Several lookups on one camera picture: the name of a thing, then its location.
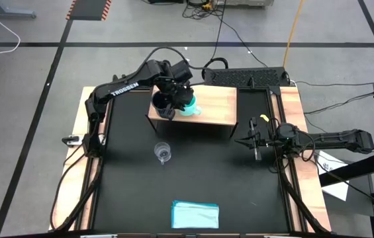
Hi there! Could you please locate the black perforated computer case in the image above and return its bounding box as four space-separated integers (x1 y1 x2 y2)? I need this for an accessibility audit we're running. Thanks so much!
203 67 290 89

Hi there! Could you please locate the black metal beam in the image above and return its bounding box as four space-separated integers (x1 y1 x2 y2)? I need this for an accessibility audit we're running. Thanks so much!
318 151 374 188

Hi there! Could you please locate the dark blue enamel mug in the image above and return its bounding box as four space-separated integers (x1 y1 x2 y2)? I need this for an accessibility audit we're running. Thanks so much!
151 89 177 120

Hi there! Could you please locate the black frame strut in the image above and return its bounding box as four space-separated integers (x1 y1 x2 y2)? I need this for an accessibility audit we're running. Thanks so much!
277 158 332 234
55 157 105 232

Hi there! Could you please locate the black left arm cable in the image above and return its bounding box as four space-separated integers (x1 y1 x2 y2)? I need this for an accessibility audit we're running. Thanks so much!
142 46 207 72

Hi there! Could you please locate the clear plastic measuring cup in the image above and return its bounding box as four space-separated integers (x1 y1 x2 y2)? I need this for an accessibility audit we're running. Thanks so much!
154 141 172 166

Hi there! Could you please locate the wooden shelf with black legs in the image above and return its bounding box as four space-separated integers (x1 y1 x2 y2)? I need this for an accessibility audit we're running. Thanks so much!
146 84 240 139

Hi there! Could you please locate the thick black looped cable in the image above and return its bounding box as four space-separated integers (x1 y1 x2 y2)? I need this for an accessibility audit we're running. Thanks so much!
201 57 230 80

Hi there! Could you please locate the folded teal cloth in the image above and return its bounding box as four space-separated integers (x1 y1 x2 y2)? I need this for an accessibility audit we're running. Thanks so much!
171 200 220 229

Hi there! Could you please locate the teal plastic mug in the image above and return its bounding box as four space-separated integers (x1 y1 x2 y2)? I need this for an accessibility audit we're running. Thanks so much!
178 95 203 117

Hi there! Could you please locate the white paper sheet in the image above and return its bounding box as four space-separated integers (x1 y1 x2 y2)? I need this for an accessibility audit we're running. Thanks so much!
315 150 350 202

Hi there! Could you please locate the long yellow cable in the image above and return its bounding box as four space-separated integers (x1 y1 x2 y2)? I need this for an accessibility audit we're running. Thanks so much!
282 0 304 68

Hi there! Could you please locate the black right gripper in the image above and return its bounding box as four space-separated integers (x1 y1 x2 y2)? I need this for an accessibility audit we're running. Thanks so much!
235 117 277 161

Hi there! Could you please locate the black and silver table clamp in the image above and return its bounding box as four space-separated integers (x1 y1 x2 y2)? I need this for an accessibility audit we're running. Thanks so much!
61 134 85 147

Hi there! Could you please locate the grey equipment case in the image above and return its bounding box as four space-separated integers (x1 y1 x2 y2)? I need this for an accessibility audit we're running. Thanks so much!
214 0 275 7

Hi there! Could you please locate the black hazard-striped floor mat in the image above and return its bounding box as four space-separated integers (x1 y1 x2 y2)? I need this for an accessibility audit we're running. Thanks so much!
66 0 113 22

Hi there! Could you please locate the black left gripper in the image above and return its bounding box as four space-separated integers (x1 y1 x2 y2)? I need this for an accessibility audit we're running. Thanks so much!
155 76 196 120

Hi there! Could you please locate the grey metal stand base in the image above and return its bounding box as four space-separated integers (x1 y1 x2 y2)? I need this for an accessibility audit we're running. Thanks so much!
0 0 37 19

